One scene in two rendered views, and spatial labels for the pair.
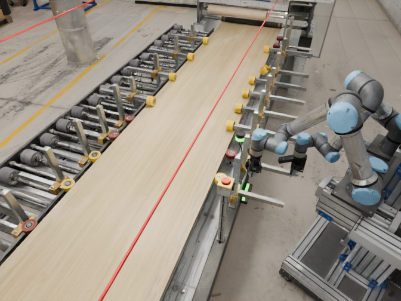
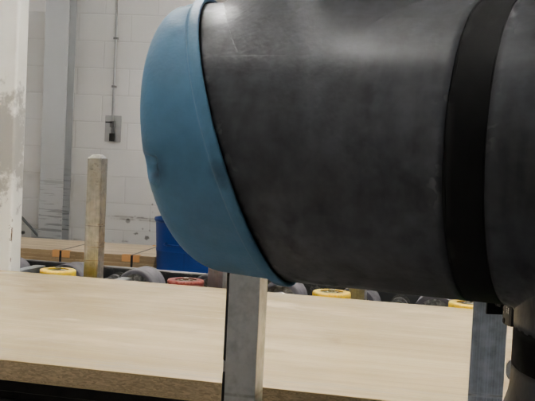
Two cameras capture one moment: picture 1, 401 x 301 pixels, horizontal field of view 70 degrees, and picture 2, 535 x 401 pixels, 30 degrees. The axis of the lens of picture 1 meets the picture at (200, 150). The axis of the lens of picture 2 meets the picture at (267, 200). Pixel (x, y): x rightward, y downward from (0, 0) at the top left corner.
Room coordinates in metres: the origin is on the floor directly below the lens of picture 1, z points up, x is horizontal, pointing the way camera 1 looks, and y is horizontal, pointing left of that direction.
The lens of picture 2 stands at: (0.83, -1.21, 1.20)
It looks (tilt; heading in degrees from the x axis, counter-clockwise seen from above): 3 degrees down; 84
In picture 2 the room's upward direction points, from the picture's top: 3 degrees clockwise
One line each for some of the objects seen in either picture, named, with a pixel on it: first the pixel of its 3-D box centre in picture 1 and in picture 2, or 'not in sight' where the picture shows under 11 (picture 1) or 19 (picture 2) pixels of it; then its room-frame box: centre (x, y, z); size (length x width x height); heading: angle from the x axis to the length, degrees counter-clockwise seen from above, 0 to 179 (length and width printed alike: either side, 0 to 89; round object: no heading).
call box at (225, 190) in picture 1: (225, 186); not in sight; (0.93, -0.12, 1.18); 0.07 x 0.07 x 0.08; 70
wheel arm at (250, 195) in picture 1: (249, 195); not in sight; (1.18, -0.32, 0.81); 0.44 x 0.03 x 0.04; 70
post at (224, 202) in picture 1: (222, 217); (241, 394); (0.93, -0.12, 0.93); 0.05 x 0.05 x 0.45; 70
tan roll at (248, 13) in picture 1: (252, 13); not in sight; (4.05, -0.68, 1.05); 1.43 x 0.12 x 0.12; 70
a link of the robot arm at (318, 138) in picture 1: (318, 141); not in sight; (1.35, -0.72, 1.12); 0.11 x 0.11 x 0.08; 17
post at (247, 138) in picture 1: (244, 161); not in sight; (1.41, -0.30, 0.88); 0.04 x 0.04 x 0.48; 70
